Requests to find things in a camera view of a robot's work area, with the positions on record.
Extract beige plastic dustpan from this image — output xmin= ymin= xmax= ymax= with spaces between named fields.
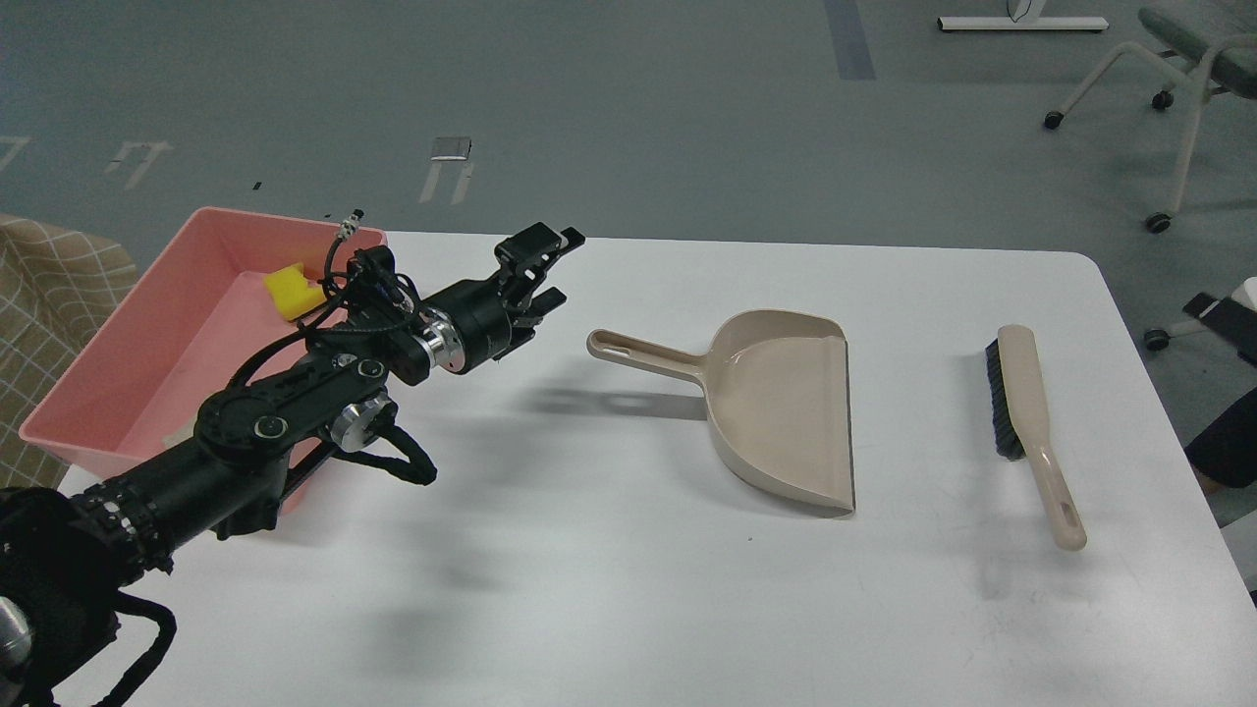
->
xmin=585 ymin=309 xmax=857 ymax=517

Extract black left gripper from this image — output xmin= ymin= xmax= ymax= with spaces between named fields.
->
xmin=432 ymin=223 xmax=585 ymax=374

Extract yellow sponge piece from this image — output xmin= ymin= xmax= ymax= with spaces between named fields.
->
xmin=263 ymin=260 xmax=327 ymax=322

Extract beige checkered cloth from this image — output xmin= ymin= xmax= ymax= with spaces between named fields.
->
xmin=1 ymin=214 xmax=137 ymax=488

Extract pink plastic bin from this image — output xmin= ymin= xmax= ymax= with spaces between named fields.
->
xmin=19 ymin=208 xmax=339 ymax=478

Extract grey office chair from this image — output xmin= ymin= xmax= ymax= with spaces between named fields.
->
xmin=1042 ymin=1 xmax=1256 ymax=237

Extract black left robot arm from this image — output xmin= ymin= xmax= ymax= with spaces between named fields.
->
xmin=3 ymin=210 xmax=585 ymax=706

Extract seated person white shirt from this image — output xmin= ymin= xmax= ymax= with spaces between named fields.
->
xmin=1184 ymin=387 xmax=1256 ymax=496

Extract white desk base bar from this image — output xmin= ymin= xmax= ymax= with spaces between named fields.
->
xmin=936 ymin=1 xmax=1110 ymax=34

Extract beige hand brush black bristles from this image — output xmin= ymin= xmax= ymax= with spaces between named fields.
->
xmin=984 ymin=325 xmax=1089 ymax=552

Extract metal floor plate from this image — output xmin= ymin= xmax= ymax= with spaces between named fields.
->
xmin=427 ymin=136 xmax=474 ymax=162

